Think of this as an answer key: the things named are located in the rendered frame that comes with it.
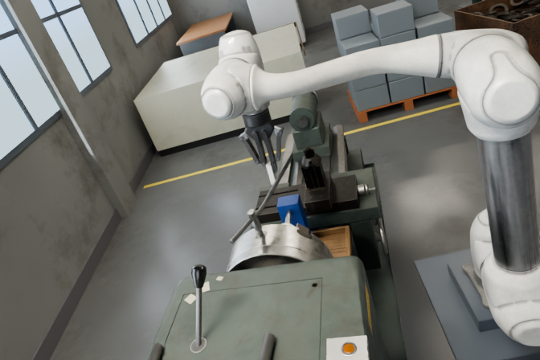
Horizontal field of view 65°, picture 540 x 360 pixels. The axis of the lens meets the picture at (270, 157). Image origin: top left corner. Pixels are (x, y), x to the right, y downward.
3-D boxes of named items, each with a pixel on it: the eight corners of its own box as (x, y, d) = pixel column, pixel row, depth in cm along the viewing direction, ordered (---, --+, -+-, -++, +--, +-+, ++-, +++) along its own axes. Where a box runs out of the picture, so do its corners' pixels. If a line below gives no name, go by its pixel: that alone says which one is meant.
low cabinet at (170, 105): (183, 108, 659) (164, 62, 625) (308, 71, 632) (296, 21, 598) (159, 157, 516) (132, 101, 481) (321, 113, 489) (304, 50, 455)
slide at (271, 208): (359, 208, 167) (357, 198, 165) (256, 224, 177) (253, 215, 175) (357, 182, 182) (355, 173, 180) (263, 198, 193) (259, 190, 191)
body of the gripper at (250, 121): (271, 101, 117) (278, 131, 122) (242, 106, 119) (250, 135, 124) (267, 112, 111) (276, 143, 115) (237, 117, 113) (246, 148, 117)
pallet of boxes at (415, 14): (437, 75, 484) (427, -16, 438) (461, 96, 424) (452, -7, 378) (349, 100, 498) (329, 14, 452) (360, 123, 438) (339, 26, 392)
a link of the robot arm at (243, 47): (235, 85, 118) (222, 104, 107) (218, 30, 111) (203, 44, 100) (272, 79, 115) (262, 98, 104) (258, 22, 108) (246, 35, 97)
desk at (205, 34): (247, 54, 846) (232, 11, 808) (242, 78, 706) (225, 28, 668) (207, 66, 857) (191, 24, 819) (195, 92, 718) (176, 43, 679)
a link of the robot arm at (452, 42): (437, 22, 101) (447, 37, 89) (521, 15, 97) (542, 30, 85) (433, 75, 107) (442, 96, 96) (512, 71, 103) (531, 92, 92)
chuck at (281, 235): (347, 316, 124) (315, 235, 110) (248, 329, 132) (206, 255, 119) (346, 292, 131) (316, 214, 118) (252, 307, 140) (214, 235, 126)
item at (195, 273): (208, 289, 88) (200, 273, 85) (194, 292, 88) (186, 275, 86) (213, 276, 91) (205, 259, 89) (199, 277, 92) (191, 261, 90)
